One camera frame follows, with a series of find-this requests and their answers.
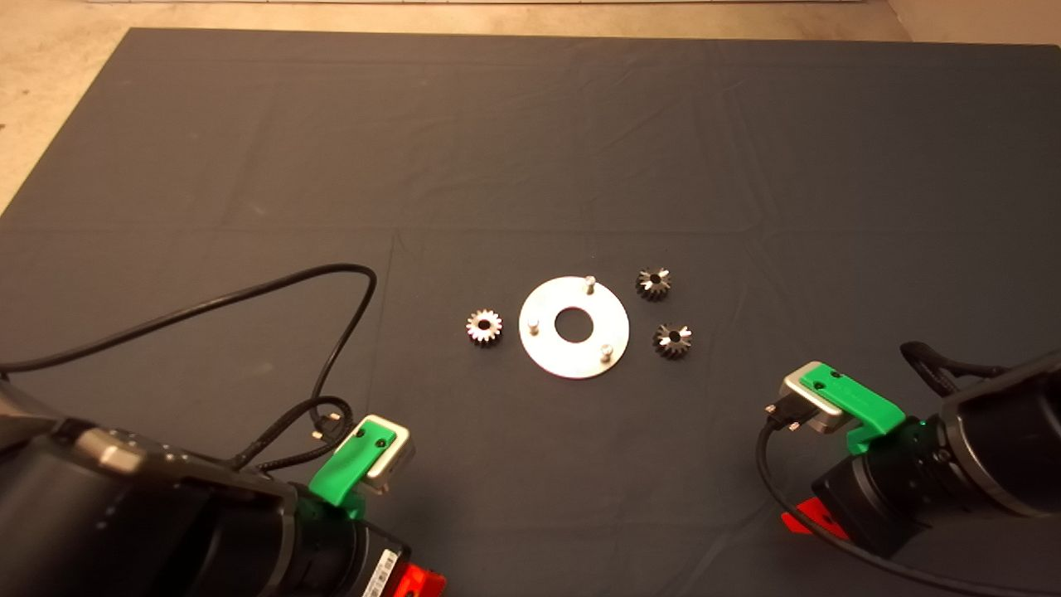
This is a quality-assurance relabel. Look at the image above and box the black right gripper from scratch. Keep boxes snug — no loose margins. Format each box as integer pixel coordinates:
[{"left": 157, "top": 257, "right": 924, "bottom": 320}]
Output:
[{"left": 781, "top": 415, "right": 962, "bottom": 559}]

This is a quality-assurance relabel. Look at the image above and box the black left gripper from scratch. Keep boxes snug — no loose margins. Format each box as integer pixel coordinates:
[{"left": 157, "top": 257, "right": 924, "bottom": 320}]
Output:
[{"left": 278, "top": 496, "right": 447, "bottom": 597}]

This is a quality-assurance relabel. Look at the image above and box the dark steel planetary gear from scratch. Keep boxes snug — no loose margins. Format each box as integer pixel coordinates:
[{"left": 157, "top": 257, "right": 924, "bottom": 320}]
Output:
[
  {"left": 652, "top": 323, "right": 694, "bottom": 361},
  {"left": 635, "top": 267, "right": 672, "bottom": 302}
]

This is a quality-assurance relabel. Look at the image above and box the shiny silver planetary gear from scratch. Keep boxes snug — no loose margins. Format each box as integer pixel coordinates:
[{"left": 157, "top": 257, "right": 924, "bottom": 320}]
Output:
[{"left": 466, "top": 309, "right": 503, "bottom": 347}]

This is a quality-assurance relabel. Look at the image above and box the round metal carrier plate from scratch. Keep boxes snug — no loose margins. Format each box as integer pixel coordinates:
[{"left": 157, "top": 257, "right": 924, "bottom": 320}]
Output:
[{"left": 519, "top": 275, "right": 630, "bottom": 381}]

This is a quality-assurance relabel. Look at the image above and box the dark grey table cloth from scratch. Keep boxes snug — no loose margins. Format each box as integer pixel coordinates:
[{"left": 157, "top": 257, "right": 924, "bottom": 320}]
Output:
[{"left": 0, "top": 27, "right": 1061, "bottom": 597}]

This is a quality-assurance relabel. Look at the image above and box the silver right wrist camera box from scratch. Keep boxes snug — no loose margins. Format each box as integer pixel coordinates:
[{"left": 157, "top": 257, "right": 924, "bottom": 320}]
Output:
[{"left": 781, "top": 362, "right": 855, "bottom": 434}]

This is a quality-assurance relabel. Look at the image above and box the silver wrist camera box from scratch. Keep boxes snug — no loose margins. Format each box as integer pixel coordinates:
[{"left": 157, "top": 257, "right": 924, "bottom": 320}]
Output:
[
  {"left": 781, "top": 362, "right": 855, "bottom": 434},
  {"left": 362, "top": 415, "right": 414, "bottom": 496}
]

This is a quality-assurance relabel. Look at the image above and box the smooth black right camera cable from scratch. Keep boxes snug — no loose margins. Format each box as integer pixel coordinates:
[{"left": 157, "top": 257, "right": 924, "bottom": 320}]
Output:
[{"left": 754, "top": 402, "right": 1061, "bottom": 597}]

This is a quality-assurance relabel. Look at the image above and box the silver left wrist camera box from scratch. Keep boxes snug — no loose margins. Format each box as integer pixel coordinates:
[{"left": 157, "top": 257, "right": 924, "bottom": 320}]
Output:
[{"left": 362, "top": 415, "right": 414, "bottom": 496}]

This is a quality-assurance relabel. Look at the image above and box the green right camera mount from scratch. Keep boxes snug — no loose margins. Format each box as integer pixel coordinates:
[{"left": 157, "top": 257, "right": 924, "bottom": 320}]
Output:
[{"left": 800, "top": 362, "right": 907, "bottom": 455}]

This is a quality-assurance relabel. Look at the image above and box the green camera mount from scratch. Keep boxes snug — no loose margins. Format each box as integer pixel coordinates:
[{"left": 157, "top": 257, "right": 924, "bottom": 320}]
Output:
[
  {"left": 800, "top": 362, "right": 907, "bottom": 455},
  {"left": 308, "top": 419, "right": 390, "bottom": 521}
]

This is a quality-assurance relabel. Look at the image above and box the green left camera mount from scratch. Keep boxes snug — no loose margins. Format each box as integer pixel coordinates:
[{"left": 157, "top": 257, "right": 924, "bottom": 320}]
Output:
[{"left": 308, "top": 419, "right": 390, "bottom": 521}]

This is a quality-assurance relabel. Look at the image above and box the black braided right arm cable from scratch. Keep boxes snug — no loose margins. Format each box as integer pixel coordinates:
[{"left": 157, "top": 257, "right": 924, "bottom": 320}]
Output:
[{"left": 899, "top": 341, "right": 1012, "bottom": 397}]

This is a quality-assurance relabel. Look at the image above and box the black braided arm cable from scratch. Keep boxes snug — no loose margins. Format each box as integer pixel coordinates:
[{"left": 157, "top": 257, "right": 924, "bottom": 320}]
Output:
[
  {"left": 228, "top": 396, "right": 357, "bottom": 475},
  {"left": 899, "top": 341, "right": 1012, "bottom": 397}
]

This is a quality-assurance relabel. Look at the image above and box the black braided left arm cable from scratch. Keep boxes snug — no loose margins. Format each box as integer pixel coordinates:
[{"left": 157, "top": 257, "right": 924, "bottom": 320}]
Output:
[{"left": 228, "top": 396, "right": 357, "bottom": 475}]

